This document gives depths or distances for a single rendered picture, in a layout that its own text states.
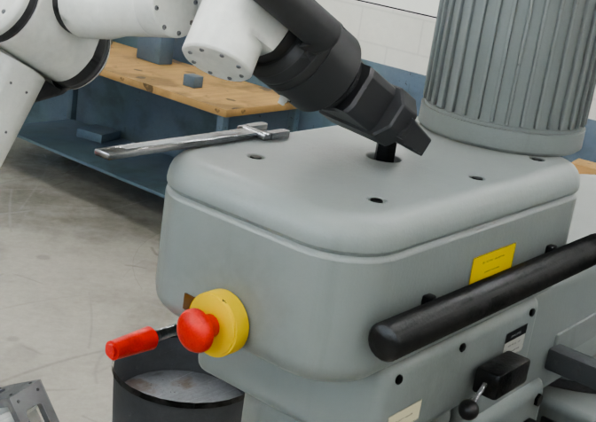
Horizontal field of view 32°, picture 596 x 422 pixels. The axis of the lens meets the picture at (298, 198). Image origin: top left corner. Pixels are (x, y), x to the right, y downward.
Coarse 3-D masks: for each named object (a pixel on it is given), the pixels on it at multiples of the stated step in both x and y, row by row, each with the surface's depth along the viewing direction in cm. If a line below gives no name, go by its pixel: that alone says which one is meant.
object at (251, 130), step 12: (216, 132) 104; (228, 132) 105; (240, 132) 106; (252, 132) 107; (264, 132) 107; (276, 132) 108; (288, 132) 110; (132, 144) 96; (144, 144) 96; (156, 144) 97; (168, 144) 98; (180, 144) 99; (192, 144) 100; (204, 144) 101; (108, 156) 92; (120, 156) 93; (132, 156) 94
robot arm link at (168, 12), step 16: (144, 0) 94; (160, 0) 94; (176, 0) 96; (192, 0) 98; (144, 16) 95; (160, 16) 95; (176, 16) 96; (192, 16) 98; (160, 32) 96; (176, 32) 97
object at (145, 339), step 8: (144, 328) 102; (152, 328) 102; (160, 328) 104; (168, 328) 104; (128, 336) 100; (136, 336) 100; (144, 336) 101; (152, 336) 101; (160, 336) 103; (168, 336) 104; (112, 344) 98; (120, 344) 98; (128, 344) 99; (136, 344) 100; (144, 344) 100; (152, 344) 101; (112, 352) 98; (120, 352) 98; (128, 352) 99; (136, 352) 100
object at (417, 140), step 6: (414, 126) 104; (414, 132) 104; (420, 132) 104; (408, 138) 104; (414, 138) 104; (420, 138) 105; (426, 138) 105; (402, 144) 104; (408, 144) 104; (414, 144) 105; (420, 144) 105; (426, 144) 105; (414, 150) 105; (420, 150) 105
